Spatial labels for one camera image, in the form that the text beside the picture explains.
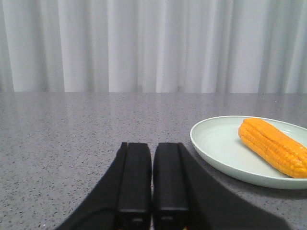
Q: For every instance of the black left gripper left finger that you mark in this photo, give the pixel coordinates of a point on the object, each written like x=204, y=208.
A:
x=121, y=200

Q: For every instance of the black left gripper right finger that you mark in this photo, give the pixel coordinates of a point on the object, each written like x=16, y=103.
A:
x=136, y=188

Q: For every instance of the orange corn cob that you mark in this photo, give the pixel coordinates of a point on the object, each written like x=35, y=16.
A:
x=276, y=148

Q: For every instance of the pale green plate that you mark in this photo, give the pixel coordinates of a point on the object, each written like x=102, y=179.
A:
x=217, y=141

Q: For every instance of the white pleated curtain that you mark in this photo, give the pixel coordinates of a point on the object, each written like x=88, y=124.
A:
x=193, y=46

